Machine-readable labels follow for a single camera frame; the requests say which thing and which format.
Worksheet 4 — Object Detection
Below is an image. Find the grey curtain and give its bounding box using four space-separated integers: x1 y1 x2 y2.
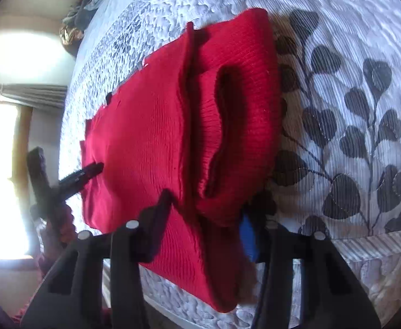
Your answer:
0 80 68 111

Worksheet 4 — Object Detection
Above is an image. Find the red knit sweater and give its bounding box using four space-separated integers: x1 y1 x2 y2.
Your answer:
80 7 284 314

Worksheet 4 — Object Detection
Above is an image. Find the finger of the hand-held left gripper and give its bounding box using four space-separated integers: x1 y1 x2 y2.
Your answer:
58 162 105 200

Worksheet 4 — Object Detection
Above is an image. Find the pile of dark clothes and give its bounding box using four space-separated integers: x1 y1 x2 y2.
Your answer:
62 0 100 28

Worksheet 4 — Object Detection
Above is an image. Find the shiny gold bag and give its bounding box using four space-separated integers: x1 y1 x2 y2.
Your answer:
59 25 85 48

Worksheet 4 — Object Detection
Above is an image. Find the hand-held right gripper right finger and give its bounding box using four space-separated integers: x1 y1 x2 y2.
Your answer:
239 212 382 329

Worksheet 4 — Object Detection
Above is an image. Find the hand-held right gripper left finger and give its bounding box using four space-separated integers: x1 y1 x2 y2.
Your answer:
20 188 174 329

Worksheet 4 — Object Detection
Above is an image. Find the grey leaf-print quilt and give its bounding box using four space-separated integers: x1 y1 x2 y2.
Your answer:
57 0 401 329

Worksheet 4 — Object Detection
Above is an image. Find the window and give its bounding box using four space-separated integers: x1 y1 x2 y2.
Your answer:
0 103 34 259

